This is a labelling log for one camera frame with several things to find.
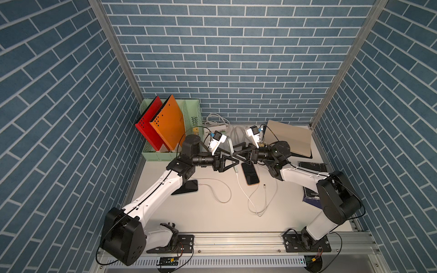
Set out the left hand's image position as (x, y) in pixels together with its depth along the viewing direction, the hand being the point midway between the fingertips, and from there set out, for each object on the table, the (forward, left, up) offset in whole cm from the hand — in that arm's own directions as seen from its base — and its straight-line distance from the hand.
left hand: (238, 161), depth 68 cm
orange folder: (+27, +36, -5) cm, 45 cm away
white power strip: (+40, +17, -24) cm, 50 cm away
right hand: (+2, +1, +2) cm, 3 cm away
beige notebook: (+38, -45, -27) cm, 65 cm away
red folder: (+21, +45, -2) cm, 50 cm away
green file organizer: (+42, +53, -6) cm, 68 cm away
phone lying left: (+3, +25, -30) cm, 39 cm away
